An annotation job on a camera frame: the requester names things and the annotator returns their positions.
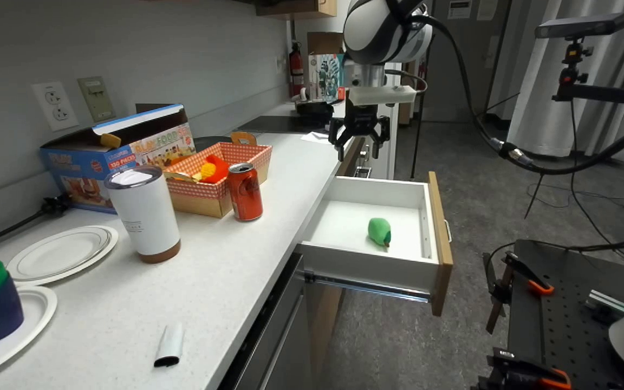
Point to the green toy pear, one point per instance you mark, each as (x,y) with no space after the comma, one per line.
(380,231)

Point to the white drawer with wooden front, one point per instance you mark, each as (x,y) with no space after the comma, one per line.
(399,267)

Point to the red soda can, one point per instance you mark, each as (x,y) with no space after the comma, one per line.
(246,195)

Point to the black pot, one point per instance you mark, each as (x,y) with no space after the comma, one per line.
(314,111)

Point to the yellow toy fruit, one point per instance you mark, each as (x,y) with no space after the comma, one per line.
(206,171)

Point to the tall colourful cardboard box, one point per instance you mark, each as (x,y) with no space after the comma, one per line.
(324,77)

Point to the black perforated table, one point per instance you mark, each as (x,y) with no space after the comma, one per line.
(564,332)

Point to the black camera on mount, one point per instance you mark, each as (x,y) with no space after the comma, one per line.
(584,25)

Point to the wooden lower cabinet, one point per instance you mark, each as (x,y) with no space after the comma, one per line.
(359,166)

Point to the wooden cabinet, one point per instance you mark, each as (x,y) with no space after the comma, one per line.
(359,166)
(297,8)

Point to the orange toy fruit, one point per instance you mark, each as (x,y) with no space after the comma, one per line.
(219,169)

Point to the blue cardboard box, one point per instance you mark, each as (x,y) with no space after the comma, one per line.
(86,169)

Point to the white wall outlet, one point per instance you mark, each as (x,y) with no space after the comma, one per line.
(54,107)

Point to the red fire extinguisher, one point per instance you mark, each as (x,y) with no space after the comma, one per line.
(296,72)

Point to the white paper plate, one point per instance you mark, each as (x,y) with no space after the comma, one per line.
(60,254)
(34,317)

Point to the white marker with black cap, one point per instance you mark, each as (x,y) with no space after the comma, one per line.
(169,343)

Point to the white curtain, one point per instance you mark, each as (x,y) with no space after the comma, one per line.
(536,109)

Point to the silver metal bracket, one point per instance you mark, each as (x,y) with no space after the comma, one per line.
(608,302)

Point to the black cooktop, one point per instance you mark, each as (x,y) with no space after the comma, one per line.
(275,125)

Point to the red checkered basket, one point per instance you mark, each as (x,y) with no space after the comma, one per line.
(196,195)

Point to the black dishwasher front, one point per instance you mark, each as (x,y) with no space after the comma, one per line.
(275,339)

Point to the white tumbler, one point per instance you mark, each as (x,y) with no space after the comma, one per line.
(151,217)

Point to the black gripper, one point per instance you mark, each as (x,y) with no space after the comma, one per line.
(361,122)

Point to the grey wall switch plate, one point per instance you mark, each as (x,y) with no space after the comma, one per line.
(97,98)

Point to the wooden upper cabinet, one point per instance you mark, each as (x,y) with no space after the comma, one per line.
(297,8)

